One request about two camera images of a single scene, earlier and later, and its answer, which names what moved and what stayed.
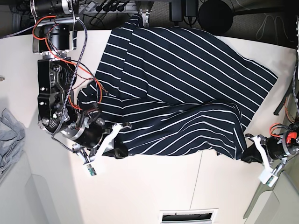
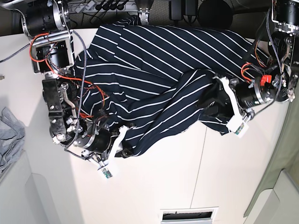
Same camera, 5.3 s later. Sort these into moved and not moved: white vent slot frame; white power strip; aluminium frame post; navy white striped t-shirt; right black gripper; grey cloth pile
Moved: right black gripper; navy white striped t-shirt
Not moved: aluminium frame post; white power strip; grey cloth pile; white vent slot frame
